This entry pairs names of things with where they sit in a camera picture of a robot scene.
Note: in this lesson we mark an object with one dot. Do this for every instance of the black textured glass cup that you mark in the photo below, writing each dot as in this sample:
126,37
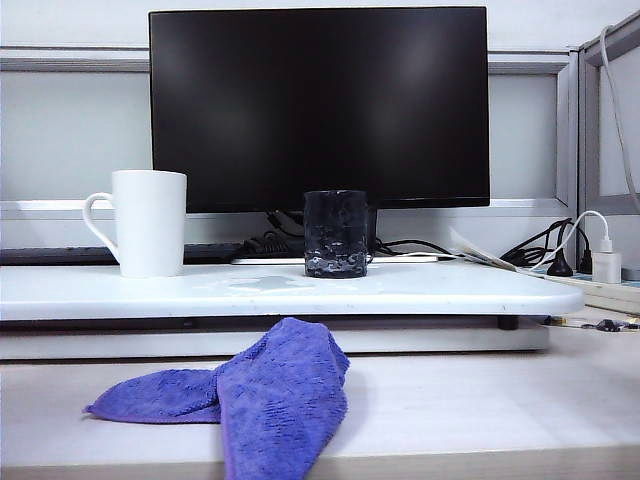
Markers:
335,235

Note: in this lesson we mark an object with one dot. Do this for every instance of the white flat monitor base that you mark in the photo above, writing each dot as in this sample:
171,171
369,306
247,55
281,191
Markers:
410,258

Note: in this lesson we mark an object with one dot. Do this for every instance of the white desk riser board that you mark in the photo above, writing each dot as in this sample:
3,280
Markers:
450,290

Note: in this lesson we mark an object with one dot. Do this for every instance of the black computer monitor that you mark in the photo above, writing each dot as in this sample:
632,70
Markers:
320,100

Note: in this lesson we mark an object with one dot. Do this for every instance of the folded paper booklet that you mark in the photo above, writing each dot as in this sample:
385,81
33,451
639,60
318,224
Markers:
480,252

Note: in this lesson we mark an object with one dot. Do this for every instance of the purple microfiber cloth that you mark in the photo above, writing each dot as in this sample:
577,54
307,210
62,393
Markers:
280,400

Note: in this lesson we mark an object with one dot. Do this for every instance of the white ceramic mug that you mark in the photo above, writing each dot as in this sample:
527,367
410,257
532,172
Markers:
150,225

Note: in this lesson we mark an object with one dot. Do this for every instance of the black riser foot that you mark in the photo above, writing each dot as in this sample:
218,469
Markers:
507,322

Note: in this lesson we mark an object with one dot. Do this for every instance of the black round power plug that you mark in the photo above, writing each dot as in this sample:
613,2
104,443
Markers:
560,267

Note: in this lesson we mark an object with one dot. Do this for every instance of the small yellow connector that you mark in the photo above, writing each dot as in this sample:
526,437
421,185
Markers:
559,320

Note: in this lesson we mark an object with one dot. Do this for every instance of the small black power plug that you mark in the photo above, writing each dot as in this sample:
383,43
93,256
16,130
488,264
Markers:
586,262

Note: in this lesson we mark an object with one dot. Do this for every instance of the black keyboard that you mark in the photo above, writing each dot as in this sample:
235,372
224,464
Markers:
50,255

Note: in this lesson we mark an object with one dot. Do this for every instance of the white power strip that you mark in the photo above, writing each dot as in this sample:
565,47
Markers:
600,292

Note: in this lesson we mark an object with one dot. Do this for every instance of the white USB charger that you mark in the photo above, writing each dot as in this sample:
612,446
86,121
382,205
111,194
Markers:
606,265

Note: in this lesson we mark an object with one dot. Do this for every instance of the small black clip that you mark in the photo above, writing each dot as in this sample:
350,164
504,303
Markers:
609,325

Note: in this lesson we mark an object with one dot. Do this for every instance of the grey aluminium partition frame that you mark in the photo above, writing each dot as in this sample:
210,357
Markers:
590,150
75,65

